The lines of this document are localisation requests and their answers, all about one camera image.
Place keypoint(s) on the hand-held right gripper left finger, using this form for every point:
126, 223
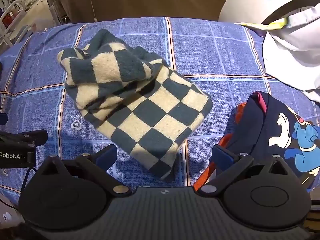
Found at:
108, 155

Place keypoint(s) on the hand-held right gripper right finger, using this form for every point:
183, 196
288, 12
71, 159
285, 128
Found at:
222, 155

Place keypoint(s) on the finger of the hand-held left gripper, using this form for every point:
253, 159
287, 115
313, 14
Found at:
27, 138

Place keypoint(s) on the checkered teal and cream garment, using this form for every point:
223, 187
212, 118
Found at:
130, 97

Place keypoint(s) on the orange cloth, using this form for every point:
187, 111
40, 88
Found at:
207, 175

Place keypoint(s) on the navy cartoon print garment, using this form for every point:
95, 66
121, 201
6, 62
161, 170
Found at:
277, 135

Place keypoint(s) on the blue plaid bedsheet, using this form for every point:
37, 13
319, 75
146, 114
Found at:
220, 60

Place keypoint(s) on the white chair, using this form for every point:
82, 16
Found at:
13, 22

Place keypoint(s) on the white garment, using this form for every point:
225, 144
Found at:
292, 55

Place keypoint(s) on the yellow-green strip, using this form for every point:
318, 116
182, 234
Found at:
267, 25

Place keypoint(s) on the white rounded appliance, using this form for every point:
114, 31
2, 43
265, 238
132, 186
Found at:
250, 2

